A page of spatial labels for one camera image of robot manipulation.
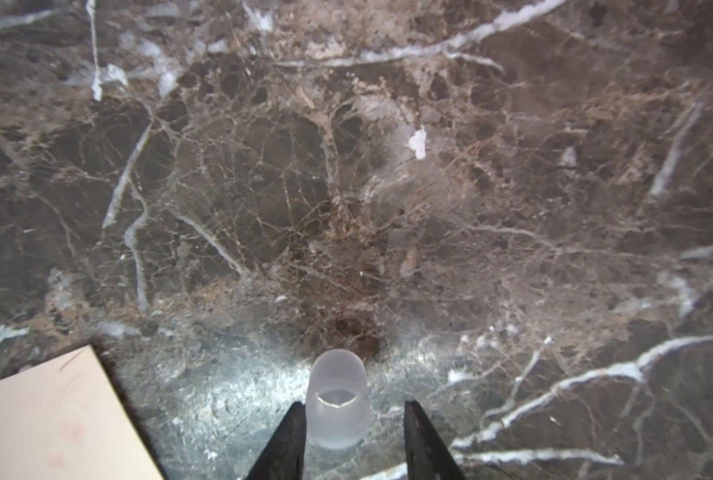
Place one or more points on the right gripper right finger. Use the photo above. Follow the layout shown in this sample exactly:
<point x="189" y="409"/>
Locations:
<point x="427" y="456"/>

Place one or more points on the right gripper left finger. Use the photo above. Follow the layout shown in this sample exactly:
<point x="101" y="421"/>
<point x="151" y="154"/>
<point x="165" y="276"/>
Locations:
<point x="283" y="456"/>

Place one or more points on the white glue stick cap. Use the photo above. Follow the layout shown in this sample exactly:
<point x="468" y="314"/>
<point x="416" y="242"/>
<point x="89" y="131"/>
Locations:
<point x="338" y="408"/>

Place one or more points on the pink envelope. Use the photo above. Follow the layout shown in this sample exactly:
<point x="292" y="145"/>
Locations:
<point x="63" y="419"/>

